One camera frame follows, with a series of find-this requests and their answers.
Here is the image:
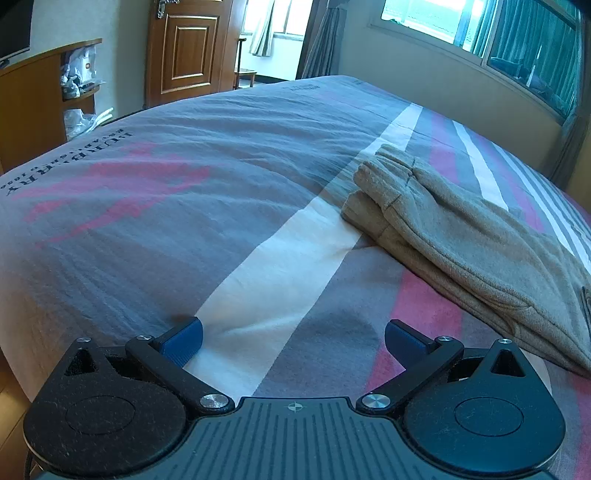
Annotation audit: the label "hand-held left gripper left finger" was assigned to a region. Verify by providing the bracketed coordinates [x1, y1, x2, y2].
[62, 318, 235, 416]

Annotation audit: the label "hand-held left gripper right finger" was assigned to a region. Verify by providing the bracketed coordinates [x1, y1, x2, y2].
[356, 318, 530, 414]

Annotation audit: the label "grey pants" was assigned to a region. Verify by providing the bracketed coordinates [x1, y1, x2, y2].
[341, 144, 591, 377]

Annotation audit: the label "striped bed sheet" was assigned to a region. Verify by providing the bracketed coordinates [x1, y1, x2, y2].
[0, 75, 591, 480]

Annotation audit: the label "white plastic bags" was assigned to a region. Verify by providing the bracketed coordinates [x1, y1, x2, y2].
[63, 108, 114, 142]

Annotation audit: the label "wooden chair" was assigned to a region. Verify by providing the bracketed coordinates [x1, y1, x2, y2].
[233, 37, 258, 89]

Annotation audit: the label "wooden cabinet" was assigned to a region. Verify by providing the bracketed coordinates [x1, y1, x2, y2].
[0, 39, 103, 174]

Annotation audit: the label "clutter on cabinet shelf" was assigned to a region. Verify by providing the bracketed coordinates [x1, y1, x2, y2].
[60, 46, 100, 100]

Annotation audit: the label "brown wooden door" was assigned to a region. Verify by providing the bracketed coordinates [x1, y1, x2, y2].
[145, 0, 248, 110]

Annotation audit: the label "grey curtain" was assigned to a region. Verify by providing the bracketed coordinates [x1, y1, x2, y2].
[302, 4, 347, 80]

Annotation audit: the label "teal curtain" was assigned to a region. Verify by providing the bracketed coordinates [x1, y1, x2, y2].
[471, 0, 583, 117]

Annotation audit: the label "white curtain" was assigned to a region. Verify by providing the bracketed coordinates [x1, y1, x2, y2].
[249, 0, 278, 57]

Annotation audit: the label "large window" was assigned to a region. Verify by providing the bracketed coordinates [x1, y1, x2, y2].
[369, 0, 583, 125]

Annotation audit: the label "black television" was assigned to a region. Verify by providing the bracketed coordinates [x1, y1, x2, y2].
[0, 0, 36, 59]

